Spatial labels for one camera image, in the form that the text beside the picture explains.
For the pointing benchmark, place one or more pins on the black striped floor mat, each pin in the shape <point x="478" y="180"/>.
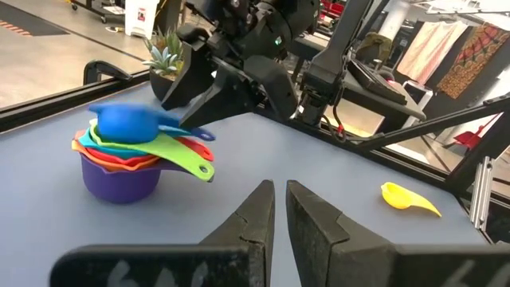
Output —
<point x="28" y="22"/>

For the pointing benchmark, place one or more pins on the pale striped hanging cloth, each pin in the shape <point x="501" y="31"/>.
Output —
<point x="430" y="52"/>

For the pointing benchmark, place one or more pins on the red measuring cup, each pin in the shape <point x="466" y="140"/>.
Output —
<point x="199" y="147"/>

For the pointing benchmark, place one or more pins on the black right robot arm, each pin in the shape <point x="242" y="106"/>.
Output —
<point x="287" y="20"/>

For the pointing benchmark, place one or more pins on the black keyboard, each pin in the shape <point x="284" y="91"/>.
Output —
<point x="374" y="81"/>

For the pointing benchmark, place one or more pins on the black wheeled cart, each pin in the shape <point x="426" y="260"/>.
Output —
<point x="99" y="8"/>

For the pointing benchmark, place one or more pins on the teal measuring cup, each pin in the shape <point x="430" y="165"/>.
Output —
<point x="103" y="149"/>

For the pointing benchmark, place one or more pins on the black frame strut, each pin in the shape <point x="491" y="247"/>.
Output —
<point x="478" y="159"/>
<point x="438" y="123"/>

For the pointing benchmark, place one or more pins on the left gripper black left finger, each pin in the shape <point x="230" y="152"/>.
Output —
<point x="251" y="231"/>

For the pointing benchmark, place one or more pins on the succulents in black pot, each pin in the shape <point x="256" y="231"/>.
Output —
<point x="165" y="60"/>

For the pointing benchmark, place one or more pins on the silver aluminium extrusion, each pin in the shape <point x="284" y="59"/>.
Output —
<point x="482" y="191"/>

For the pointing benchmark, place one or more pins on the orange measuring cup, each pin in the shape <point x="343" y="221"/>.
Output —
<point x="103" y="164"/>

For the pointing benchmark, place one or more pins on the blue measuring cup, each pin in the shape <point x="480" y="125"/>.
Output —
<point x="123" y="123"/>

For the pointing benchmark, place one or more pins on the yellow measuring cup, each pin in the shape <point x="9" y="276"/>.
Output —
<point x="398" y="197"/>

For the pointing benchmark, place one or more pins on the olive backpack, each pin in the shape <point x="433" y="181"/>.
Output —
<point x="374" y="45"/>

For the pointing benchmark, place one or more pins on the green measuring cup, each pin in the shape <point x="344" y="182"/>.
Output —
<point x="175" y="153"/>

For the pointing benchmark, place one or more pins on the white chair frame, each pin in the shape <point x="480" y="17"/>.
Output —
<point x="418" y="89"/>

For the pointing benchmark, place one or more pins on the purple measuring cup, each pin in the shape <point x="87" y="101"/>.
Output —
<point x="119" y="185"/>

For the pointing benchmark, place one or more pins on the dark patterned hanging cloth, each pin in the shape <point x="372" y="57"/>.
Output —
<point x="474" y="60"/>

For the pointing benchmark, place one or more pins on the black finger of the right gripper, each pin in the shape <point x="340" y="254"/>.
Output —
<point x="191" y="79"/>
<point x="223" y="99"/>

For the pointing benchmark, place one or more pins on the white floor sign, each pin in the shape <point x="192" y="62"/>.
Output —
<point x="139" y="18"/>

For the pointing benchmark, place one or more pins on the red chair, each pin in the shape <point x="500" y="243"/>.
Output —
<point x="472" y="139"/>

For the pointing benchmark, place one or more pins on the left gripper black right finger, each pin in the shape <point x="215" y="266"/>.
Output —
<point x="326" y="247"/>

